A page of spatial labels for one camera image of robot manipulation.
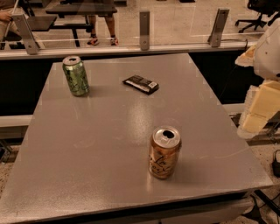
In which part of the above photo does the metal glass bracket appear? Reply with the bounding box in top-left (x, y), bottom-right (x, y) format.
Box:
top-left (139, 10), bottom-right (150, 51)
top-left (208, 8), bottom-right (229, 47)
top-left (12, 14), bottom-right (39, 55)

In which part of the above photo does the orange soda can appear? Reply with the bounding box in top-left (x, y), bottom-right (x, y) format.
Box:
top-left (149, 126), bottom-right (182, 179)

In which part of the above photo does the dark background table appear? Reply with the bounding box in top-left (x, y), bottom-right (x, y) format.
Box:
top-left (27, 2), bottom-right (117, 47)

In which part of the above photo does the metal railing beam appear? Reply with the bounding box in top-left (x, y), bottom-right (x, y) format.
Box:
top-left (0, 40), bottom-right (256, 60)

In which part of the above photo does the person standing behind glass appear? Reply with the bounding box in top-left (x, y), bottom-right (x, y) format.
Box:
top-left (87, 15), bottom-right (119, 46)

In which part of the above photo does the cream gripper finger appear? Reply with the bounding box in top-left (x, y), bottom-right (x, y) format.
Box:
top-left (235, 45), bottom-right (256, 67)
top-left (241, 80), bottom-right (280, 134)

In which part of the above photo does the left metal glass bracket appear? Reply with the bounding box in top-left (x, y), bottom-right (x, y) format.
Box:
top-left (12, 14), bottom-right (39, 55)

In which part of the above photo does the green soda can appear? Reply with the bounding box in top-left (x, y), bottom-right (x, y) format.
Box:
top-left (62, 55), bottom-right (89, 96)

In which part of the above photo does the black snack bar packet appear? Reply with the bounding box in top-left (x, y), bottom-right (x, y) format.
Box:
top-left (122, 75), bottom-right (159, 95)

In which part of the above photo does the black device on floor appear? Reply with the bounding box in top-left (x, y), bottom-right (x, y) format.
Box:
top-left (272, 150), bottom-right (280, 178)

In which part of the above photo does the middle metal glass bracket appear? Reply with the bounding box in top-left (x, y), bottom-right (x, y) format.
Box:
top-left (139, 10), bottom-right (150, 51)

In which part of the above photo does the black office chair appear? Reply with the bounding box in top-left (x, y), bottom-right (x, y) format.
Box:
top-left (235, 0), bottom-right (280, 33)

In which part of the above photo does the right metal glass bracket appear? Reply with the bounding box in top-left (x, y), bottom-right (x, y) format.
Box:
top-left (208, 8), bottom-right (229, 47)

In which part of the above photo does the seated person at left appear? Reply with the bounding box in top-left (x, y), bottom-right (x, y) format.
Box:
top-left (0, 0), bottom-right (19, 42)

